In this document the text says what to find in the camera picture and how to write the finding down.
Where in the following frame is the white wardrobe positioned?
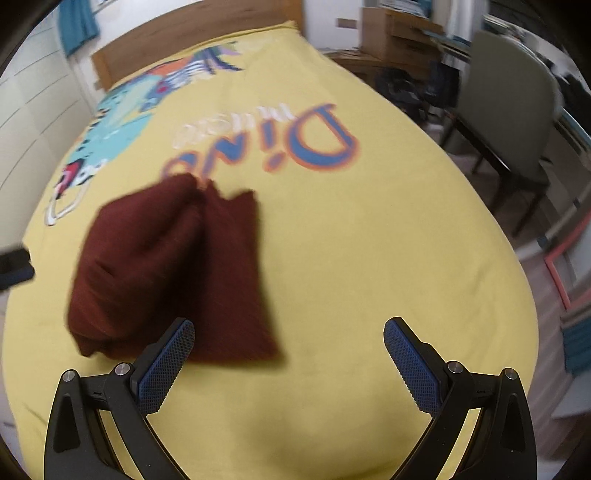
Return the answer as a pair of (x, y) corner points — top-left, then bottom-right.
(0, 11), (91, 250)

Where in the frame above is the black bag on floor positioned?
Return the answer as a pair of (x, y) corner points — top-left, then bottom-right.
(374, 62), (461, 126)

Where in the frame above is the teal curtain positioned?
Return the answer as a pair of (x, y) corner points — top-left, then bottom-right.
(57, 0), (99, 57)

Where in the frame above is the brown cardboard box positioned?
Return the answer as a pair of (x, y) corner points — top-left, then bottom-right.
(360, 7), (443, 68)

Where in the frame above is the wooden headboard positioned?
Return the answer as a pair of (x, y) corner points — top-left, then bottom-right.
(91, 0), (305, 90)

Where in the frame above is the yellow dinosaur print bedspread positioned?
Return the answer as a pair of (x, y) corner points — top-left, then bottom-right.
(1, 23), (538, 479)

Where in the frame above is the dark red knit sweater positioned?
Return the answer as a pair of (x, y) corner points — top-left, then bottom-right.
(67, 174), (281, 365)

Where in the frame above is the grey upholstered chair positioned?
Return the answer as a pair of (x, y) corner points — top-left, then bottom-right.
(440, 30), (562, 237)

